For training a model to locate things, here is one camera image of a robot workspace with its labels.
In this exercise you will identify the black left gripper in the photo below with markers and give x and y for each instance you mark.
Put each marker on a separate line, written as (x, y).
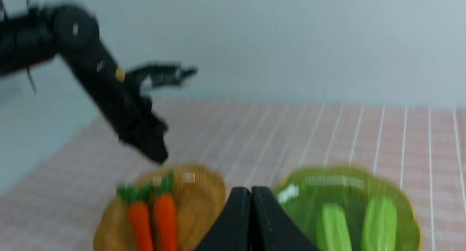
(131, 114)

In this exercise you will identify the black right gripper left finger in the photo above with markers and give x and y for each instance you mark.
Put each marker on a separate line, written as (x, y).
(230, 232)

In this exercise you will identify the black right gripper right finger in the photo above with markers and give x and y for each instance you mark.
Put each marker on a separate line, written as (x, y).
(271, 228)

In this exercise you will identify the green toy gourd front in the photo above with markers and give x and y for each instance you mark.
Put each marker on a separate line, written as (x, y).
(332, 230)

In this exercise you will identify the green toy gourd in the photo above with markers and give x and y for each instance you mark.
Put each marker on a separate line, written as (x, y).
(379, 225)
(332, 230)

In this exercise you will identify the orange toy carrot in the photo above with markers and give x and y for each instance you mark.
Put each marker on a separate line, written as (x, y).
(165, 213)
(136, 200)

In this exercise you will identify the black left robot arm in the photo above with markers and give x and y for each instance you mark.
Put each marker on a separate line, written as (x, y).
(41, 33)

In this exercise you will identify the green glass plate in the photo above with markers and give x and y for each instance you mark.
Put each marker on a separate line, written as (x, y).
(303, 193)

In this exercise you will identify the amber glass plate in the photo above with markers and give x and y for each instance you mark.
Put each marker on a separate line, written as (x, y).
(199, 194)

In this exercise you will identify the pink checkered tablecloth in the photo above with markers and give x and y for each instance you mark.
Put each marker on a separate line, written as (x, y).
(58, 205)

